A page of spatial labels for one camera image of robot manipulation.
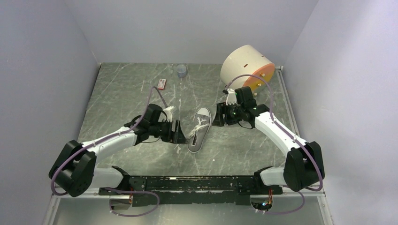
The small red white box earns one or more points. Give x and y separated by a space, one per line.
161 84

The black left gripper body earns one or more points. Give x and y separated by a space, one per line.
164 131

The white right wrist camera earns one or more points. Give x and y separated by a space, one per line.
231 98

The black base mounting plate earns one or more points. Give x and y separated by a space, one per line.
237 189

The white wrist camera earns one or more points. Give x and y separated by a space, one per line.
231 98
169 112

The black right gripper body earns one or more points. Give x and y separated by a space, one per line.
233 114

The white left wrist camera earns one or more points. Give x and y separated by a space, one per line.
169 112

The aluminium frame rail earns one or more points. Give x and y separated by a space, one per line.
75 170

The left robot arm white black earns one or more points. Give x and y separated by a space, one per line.
75 170

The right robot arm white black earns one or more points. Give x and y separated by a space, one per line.
303 160

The cream cylinder orange lid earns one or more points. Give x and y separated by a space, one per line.
247 60

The small clear plastic cup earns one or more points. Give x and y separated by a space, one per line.
181 70

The grey canvas sneaker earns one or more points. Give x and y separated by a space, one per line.
196 137

